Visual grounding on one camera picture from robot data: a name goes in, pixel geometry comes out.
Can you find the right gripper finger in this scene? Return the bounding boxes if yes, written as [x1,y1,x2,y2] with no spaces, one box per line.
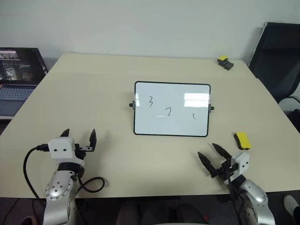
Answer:
[197,151,218,180]
[211,142,233,164]

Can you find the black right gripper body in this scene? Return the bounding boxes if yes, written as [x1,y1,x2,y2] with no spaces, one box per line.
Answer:
[215,157,238,186]

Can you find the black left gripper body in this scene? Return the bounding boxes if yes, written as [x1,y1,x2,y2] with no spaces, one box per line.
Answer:
[74,143,93,161]

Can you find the large yellow whiteboard eraser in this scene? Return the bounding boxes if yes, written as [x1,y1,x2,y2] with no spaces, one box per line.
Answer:
[233,131,253,150]

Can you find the black-framed tabletop whiteboard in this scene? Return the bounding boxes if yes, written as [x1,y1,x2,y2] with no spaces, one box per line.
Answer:
[129,81,214,137]

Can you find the dark rounded shape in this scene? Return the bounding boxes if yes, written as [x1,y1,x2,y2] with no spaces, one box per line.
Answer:
[172,202,210,225]

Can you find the open grey laptop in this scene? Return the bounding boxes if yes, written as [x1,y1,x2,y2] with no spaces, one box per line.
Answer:
[0,47,49,120]

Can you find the grey shoe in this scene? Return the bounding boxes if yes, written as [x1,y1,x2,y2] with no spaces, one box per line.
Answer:
[283,195,300,218]

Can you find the white rounded chair part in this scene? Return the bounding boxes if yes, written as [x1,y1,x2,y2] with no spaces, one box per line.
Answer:
[278,95,300,113]

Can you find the black office chair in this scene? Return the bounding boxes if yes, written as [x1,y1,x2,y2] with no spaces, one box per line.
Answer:
[247,22,300,111]

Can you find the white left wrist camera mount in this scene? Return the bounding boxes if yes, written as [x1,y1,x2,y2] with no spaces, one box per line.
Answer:
[47,137,85,167]

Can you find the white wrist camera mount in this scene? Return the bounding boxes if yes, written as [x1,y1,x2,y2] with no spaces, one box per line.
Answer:
[225,152,250,186]
[47,137,85,167]

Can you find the black left gripper loop cable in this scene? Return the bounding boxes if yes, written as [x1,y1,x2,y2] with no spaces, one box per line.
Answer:
[77,166,105,193]

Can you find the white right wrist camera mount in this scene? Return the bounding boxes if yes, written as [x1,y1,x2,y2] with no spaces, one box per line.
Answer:
[225,152,250,186]

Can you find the black left wrist camera cable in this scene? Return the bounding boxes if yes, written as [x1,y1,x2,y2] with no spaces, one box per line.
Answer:
[22,143,49,208]

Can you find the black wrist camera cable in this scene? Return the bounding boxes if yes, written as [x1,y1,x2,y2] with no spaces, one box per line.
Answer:
[225,169,244,225]
[22,143,49,208]

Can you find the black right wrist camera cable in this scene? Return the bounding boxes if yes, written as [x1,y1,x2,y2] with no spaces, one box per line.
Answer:
[225,169,244,225]

